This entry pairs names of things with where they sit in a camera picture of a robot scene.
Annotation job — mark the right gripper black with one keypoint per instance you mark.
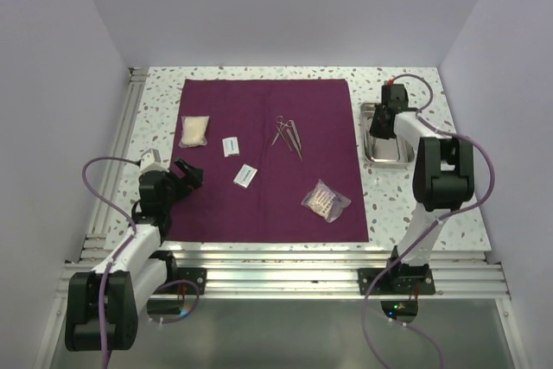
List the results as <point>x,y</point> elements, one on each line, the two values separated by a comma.
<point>373,129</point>

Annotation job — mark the steel forceps with ring handles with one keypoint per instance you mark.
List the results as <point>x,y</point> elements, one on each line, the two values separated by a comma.
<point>283,132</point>

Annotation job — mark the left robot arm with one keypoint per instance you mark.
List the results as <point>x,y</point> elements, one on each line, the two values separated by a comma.
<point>104,303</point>

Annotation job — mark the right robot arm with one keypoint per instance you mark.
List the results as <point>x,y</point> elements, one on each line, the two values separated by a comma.
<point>443,180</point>

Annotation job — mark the white sachet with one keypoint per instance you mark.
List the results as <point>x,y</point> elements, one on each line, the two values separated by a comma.
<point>245,176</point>
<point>230,146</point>

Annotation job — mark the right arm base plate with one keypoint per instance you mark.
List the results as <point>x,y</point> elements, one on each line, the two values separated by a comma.
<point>401,280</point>

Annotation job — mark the steel instrument tray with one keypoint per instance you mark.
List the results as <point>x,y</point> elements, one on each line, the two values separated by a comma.
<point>392,153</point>

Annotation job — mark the aluminium frame rails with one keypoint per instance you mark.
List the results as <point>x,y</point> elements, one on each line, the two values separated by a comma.
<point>309,274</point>

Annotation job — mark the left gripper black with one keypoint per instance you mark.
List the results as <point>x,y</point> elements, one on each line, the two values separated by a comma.
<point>192,180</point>

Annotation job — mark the purple cloth mat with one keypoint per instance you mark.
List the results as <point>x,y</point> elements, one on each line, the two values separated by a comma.
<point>270,210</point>

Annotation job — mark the clear bag printed pack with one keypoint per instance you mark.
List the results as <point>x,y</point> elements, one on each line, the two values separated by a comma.
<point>325,202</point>

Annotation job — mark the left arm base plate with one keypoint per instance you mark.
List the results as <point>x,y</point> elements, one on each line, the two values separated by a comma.
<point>188,281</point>

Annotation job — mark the white gauze packet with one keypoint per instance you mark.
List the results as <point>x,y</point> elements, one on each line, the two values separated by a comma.
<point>193,131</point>

